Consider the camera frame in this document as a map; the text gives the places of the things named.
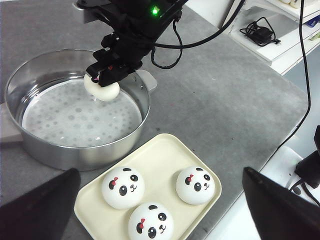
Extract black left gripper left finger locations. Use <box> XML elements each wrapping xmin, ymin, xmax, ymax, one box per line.
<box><xmin>0</xmin><ymin>168</ymin><xmax>81</xmax><ymax>240</ymax></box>

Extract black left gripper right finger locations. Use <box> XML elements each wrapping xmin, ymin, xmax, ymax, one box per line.
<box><xmin>242</xmin><ymin>167</ymin><xmax>320</xmax><ymax>240</ymax></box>

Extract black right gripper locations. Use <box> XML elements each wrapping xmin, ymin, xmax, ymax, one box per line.
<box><xmin>73</xmin><ymin>0</ymin><xmax>186</xmax><ymax>87</ymax></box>

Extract white panda bun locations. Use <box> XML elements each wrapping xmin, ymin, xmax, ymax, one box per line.
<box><xmin>83</xmin><ymin>74</ymin><xmax>120</xmax><ymax>102</ymax></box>

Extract panda bun front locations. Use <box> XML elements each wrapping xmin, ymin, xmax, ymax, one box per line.
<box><xmin>128</xmin><ymin>202</ymin><xmax>175</xmax><ymax>240</ymax></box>

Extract black device at right edge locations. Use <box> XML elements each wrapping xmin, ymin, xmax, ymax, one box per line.
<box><xmin>287</xmin><ymin>124</ymin><xmax>320</xmax><ymax>208</ymax></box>

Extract white perforated steamer paper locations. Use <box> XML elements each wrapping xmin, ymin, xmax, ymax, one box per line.
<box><xmin>22</xmin><ymin>79</ymin><xmax>142</xmax><ymax>148</ymax></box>

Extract stainless steel steamer pot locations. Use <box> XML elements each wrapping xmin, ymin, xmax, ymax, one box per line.
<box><xmin>0</xmin><ymin>49</ymin><xmax>157</xmax><ymax>171</ymax></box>

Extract white shelf unit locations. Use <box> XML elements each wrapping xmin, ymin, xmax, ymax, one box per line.
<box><xmin>227</xmin><ymin>0</ymin><xmax>320</xmax><ymax>75</ymax></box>

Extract long black hanging cable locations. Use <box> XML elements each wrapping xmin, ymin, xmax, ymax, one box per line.
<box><xmin>259</xmin><ymin>0</ymin><xmax>312</xmax><ymax>173</ymax></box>

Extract black power adapter with cord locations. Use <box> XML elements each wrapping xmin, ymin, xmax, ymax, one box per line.
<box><xmin>239</xmin><ymin>16</ymin><xmax>281</xmax><ymax>47</ymax></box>

